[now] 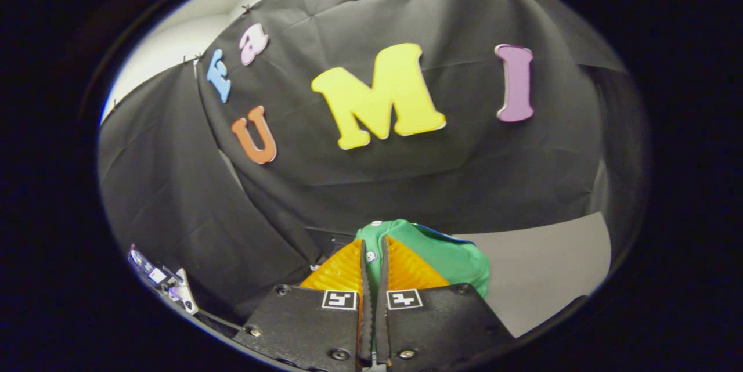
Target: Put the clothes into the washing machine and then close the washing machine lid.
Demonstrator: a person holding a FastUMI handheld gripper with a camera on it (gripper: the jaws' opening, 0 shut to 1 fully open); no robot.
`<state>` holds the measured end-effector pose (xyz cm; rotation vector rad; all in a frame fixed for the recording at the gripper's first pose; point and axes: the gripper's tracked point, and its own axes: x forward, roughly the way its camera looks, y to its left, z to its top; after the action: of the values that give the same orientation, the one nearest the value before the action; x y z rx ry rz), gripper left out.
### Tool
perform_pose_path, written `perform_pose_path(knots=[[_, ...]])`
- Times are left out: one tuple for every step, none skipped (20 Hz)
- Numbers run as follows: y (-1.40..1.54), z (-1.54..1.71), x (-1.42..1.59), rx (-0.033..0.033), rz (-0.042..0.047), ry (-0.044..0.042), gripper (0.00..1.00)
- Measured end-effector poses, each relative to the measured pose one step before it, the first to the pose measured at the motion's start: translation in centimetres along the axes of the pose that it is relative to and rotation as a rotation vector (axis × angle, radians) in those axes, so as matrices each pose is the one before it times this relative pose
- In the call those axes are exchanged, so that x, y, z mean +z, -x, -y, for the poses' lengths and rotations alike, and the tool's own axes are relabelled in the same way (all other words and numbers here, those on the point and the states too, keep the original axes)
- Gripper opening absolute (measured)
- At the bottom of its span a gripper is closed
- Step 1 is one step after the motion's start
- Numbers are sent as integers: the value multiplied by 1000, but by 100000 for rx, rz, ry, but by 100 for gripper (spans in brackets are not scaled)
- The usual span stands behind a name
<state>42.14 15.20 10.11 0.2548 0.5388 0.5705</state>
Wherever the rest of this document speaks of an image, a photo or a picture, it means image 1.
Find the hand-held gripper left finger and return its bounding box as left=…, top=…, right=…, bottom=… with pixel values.
left=233, top=237, right=373, bottom=371

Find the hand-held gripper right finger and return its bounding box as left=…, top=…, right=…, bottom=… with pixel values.
left=375, top=236, right=515, bottom=369

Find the green shirt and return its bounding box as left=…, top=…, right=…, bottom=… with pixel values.
left=355, top=219, right=492, bottom=303

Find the grey metal cabinet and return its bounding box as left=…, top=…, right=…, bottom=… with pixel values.
left=452, top=212, right=612, bottom=338

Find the black backdrop cloth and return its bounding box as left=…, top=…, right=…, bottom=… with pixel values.
left=98, top=0, right=651, bottom=326

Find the small white and blue object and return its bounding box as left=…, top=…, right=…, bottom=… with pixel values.
left=128, top=244, right=199, bottom=316

